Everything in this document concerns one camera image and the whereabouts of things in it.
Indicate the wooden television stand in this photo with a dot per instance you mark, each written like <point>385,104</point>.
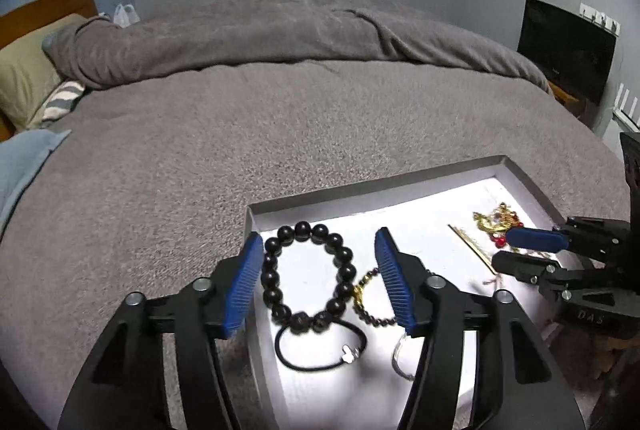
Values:
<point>567,96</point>

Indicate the white wall hook rack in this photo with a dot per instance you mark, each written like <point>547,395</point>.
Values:
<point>600,18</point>

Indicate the green pillow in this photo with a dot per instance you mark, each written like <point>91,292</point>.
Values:
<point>25,70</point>

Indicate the light blue pillow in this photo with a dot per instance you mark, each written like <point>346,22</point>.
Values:
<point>20,165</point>

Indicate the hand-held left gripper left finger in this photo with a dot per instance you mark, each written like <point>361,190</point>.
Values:
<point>242,290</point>

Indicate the white plastic bag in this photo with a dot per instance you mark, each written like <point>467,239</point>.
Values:
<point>125,16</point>

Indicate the grey bed cover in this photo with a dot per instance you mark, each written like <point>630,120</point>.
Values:
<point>200,150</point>

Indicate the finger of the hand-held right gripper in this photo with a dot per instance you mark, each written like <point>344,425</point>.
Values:
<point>535,238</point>
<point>520,264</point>

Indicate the black television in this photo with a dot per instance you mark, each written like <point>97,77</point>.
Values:
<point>565,50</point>

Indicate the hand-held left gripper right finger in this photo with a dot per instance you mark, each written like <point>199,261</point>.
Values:
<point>395,285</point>

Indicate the silver bangle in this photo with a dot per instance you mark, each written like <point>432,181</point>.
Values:
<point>395,357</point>

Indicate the wooden bed headboard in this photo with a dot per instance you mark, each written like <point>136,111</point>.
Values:
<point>45,10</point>

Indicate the grey duvet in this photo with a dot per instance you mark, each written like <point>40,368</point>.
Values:
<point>275,35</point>

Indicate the grey cardboard box tray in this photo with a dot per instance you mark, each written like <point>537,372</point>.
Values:
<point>425,210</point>

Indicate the grey striped pillow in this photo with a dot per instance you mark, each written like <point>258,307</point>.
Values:
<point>62,98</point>

